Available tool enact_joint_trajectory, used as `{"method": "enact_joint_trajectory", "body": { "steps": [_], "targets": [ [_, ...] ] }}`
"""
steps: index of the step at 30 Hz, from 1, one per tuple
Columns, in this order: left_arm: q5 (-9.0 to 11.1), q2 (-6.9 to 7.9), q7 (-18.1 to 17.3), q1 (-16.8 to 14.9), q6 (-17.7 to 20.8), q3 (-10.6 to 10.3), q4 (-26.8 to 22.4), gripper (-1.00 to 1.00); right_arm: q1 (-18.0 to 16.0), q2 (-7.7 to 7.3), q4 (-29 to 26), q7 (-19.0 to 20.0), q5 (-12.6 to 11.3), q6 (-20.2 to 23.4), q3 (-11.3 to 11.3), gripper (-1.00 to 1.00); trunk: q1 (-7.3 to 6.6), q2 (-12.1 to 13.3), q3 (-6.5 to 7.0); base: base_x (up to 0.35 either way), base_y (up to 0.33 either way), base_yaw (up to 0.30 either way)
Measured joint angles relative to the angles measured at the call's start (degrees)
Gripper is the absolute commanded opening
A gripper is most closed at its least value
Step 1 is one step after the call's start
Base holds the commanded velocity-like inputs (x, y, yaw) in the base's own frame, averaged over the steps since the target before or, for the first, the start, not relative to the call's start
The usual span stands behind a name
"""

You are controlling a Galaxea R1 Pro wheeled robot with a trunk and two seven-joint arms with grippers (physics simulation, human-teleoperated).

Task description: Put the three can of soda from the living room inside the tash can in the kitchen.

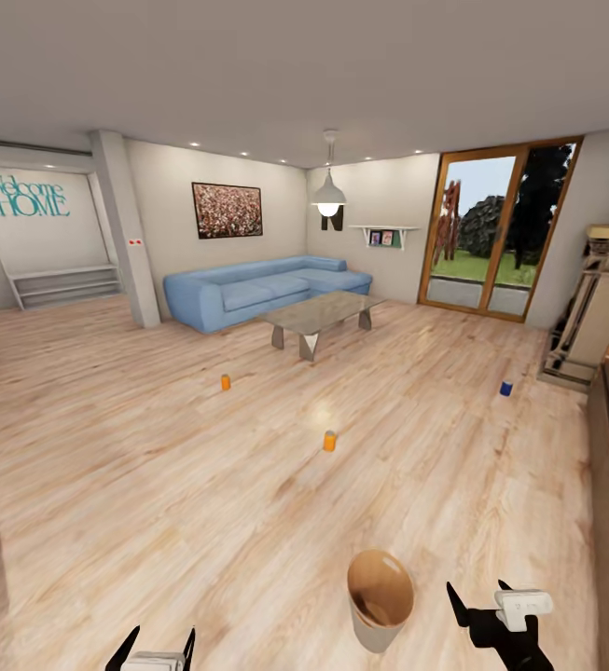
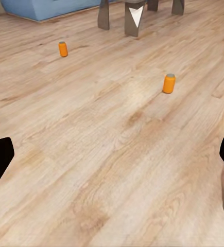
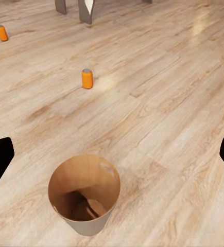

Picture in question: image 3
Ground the trash can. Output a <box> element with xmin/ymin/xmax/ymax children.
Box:
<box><xmin>47</xmin><ymin>154</ymin><xmax>121</xmax><ymax>236</ymax></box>

